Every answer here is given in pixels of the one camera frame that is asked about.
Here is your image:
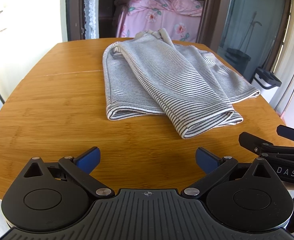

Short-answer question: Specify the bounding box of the white lace curtain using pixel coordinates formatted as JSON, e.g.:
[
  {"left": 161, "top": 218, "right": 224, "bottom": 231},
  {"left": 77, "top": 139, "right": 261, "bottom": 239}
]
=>
[{"left": 84, "top": 0, "right": 99, "bottom": 39}]

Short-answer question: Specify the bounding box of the grey striped garment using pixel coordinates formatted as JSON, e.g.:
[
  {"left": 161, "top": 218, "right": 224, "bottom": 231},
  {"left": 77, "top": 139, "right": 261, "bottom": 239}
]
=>
[{"left": 102, "top": 29, "right": 260, "bottom": 139}]

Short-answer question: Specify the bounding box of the pink floral bed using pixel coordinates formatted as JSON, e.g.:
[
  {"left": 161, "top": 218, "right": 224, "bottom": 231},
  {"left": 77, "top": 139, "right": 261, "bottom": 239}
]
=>
[{"left": 113, "top": 0, "right": 204, "bottom": 42}]

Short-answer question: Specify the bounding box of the pink hooked pole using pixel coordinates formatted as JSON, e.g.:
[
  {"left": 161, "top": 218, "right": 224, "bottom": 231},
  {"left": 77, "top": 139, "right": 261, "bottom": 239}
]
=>
[{"left": 273, "top": 43, "right": 294, "bottom": 120}]

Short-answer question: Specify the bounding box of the white black-lid bin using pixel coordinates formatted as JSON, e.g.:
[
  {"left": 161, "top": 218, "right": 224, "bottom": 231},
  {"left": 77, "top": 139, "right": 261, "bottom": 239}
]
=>
[{"left": 251, "top": 68, "right": 282, "bottom": 103}]

